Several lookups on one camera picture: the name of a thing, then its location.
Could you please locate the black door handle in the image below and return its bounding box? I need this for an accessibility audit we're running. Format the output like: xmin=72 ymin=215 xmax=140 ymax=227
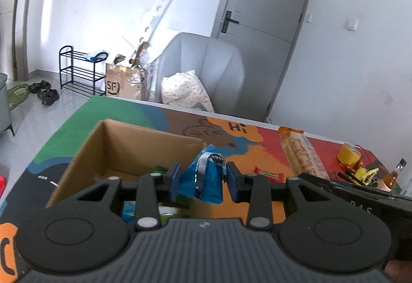
xmin=221 ymin=10 xmax=241 ymax=33

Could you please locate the grey door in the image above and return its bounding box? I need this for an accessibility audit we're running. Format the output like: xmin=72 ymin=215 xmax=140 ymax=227
xmin=210 ymin=0 xmax=315 ymax=122

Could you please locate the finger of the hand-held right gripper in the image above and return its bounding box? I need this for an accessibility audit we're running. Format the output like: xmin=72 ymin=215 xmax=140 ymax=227
xmin=298 ymin=173 xmax=335 ymax=198

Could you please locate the yellow tape roll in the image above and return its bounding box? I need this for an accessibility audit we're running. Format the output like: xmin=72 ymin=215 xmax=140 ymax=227
xmin=337 ymin=143 xmax=363 ymax=168

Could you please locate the white board with holes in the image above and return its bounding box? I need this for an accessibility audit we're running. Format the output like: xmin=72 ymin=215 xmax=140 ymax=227
xmin=139 ymin=0 xmax=176 ymax=57

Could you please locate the teal snack packet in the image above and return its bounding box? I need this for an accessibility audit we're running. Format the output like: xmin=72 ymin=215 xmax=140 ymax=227
xmin=121 ymin=201 xmax=140 ymax=225

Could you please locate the black slipper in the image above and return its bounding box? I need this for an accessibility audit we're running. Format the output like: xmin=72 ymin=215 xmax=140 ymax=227
xmin=37 ymin=89 xmax=60 ymax=106
xmin=28 ymin=80 xmax=53 ymax=94

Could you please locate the black wire rack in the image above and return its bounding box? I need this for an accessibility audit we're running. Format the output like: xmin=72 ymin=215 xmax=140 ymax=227
xmin=328 ymin=170 xmax=398 ymax=195

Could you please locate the small red snack bar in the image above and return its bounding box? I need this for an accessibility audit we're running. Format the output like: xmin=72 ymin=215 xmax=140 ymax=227
xmin=254 ymin=166 xmax=281 ymax=180

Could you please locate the colourful printed table mat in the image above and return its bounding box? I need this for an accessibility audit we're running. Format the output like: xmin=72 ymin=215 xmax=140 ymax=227
xmin=0 ymin=95 xmax=412 ymax=283

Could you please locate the green doormat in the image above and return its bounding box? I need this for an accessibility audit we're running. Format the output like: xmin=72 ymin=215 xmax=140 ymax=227
xmin=6 ymin=83 xmax=32 ymax=113

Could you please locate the long cracker packet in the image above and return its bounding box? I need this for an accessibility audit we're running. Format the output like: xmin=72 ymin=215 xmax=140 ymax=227
xmin=278 ymin=126 xmax=331 ymax=181

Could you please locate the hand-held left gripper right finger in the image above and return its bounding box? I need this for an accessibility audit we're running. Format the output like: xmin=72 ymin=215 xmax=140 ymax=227
xmin=226 ymin=162 xmax=322 ymax=229

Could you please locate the small green snack packet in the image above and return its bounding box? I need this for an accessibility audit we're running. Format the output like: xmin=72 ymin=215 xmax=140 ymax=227
xmin=158 ymin=194 xmax=191 ymax=226

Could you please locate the grey armchair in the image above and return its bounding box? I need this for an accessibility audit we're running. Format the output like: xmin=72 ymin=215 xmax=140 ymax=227
xmin=151 ymin=32 xmax=246 ymax=115

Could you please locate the glass bottle orange drink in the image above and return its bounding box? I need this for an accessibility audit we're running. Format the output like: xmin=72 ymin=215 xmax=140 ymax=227
xmin=382 ymin=158 xmax=407 ymax=192

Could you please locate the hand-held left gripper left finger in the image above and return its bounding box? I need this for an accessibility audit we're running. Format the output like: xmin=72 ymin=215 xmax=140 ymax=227
xmin=72 ymin=163 xmax=182 ymax=231

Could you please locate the taped cardboard box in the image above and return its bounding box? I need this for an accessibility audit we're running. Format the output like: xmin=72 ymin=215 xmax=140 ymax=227
xmin=105 ymin=54 xmax=151 ymax=101

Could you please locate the blue item on shoe rack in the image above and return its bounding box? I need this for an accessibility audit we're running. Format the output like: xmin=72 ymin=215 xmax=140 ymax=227
xmin=85 ymin=49 xmax=108 ymax=62

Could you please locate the black shoe rack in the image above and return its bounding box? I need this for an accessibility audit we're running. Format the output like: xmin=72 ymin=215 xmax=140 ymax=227
xmin=58 ymin=45 xmax=109 ymax=98

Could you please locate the person's right hand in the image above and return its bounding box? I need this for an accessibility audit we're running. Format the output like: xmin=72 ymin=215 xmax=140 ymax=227
xmin=384 ymin=259 xmax=412 ymax=283

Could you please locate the blue snack packet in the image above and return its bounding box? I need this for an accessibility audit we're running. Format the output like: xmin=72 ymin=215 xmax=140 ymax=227
xmin=178 ymin=144 xmax=226 ymax=205

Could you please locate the grey sofa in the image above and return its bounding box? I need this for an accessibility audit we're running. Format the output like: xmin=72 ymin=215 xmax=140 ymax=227
xmin=0 ymin=73 xmax=15 ymax=136

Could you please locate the white dotted pillow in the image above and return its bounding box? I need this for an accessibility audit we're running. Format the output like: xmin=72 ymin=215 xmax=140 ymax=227
xmin=160 ymin=70 xmax=215 ymax=113

